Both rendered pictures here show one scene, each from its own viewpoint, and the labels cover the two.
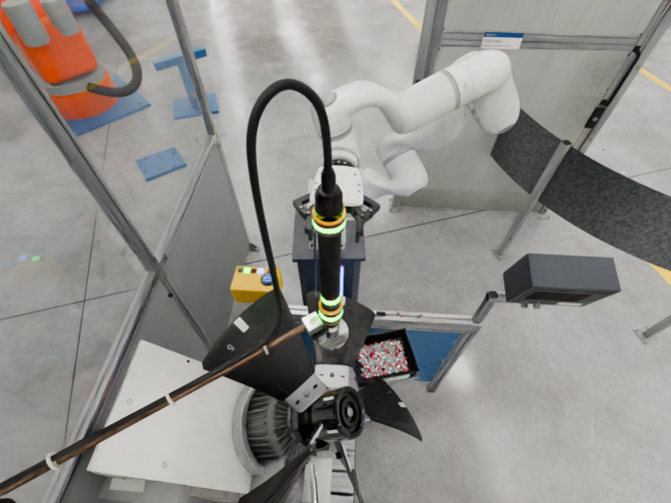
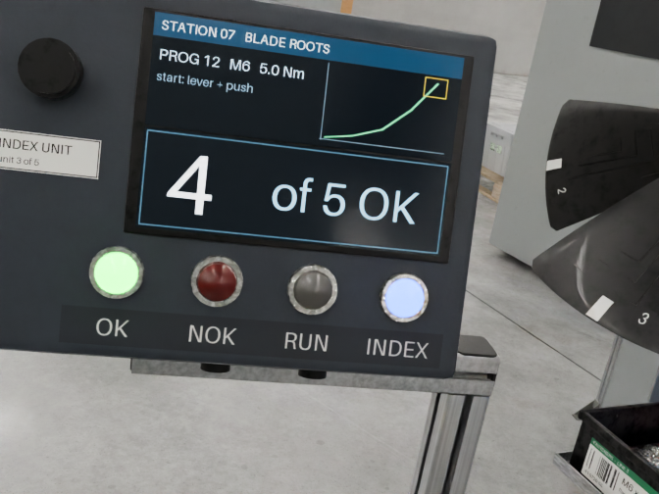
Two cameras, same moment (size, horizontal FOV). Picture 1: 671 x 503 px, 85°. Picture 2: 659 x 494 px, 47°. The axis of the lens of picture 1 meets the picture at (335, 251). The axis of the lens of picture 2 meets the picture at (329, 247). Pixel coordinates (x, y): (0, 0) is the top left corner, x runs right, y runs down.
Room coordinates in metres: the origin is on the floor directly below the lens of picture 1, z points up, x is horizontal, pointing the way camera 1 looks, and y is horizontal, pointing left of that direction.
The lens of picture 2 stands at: (1.07, -0.77, 1.27)
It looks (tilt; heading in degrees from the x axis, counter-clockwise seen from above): 19 degrees down; 165
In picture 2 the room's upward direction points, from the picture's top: 9 degrees clockwise
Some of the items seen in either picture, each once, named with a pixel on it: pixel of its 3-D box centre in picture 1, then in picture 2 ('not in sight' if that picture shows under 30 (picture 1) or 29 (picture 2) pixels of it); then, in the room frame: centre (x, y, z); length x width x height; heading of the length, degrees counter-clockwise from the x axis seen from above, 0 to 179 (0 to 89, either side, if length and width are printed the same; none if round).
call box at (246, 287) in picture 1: (258, 285); not in sight; (0.71, 0.28, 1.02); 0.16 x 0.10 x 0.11; 86
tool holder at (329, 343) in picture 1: (327, 325); not in sight; (0.32, 0.02, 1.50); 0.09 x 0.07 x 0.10; 121
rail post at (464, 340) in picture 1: (446, 364); not in sight; (0.65, -0.54, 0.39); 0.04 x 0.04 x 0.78; 86
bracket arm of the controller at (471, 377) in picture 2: (521, 298); (319, 354); (0.64, -0.65, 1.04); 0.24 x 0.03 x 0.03; 86
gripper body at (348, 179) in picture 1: (337, 190); not in sight; (0.53, 0.00, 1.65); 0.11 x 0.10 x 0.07; 177
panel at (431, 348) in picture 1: (359, 353); not in sight; (0.68, -0.11, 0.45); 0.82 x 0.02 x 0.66; 86
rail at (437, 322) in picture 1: (363, 318); not in sight; (0.68, -0.11, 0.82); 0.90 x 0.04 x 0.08; 86
